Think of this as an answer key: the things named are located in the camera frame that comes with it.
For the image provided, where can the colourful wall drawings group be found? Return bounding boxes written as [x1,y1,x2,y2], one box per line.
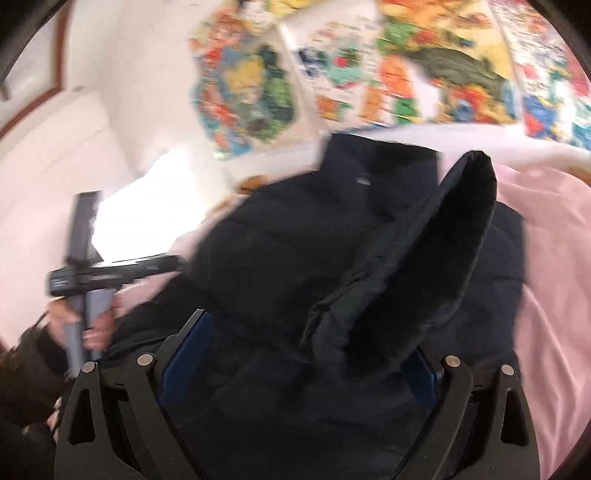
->
[187,0,591,162]

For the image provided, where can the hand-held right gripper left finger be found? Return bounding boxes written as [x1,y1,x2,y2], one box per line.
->
[53,309,215,480]

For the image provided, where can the bright window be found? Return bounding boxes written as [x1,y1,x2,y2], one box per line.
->
[92,148,232,266]

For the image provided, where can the brown wooden ceiling trim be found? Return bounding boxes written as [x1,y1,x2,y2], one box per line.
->
[0,0,72,139]

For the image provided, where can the pink duvet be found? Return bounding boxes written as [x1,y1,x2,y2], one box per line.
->
[111,161,591,480]

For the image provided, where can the black puffer jacket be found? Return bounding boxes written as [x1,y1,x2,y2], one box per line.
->
[106,134,527,480]

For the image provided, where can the person's left hand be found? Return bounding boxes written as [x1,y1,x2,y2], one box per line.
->
[46,295,123,354]

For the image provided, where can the person's left forearm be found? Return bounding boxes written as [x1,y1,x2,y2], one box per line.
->
[0,318,70,425]

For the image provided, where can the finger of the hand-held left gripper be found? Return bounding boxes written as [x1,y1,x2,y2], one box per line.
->
[117,255,182,280]

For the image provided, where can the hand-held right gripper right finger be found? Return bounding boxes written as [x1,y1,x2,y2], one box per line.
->
[402,346,541,480]

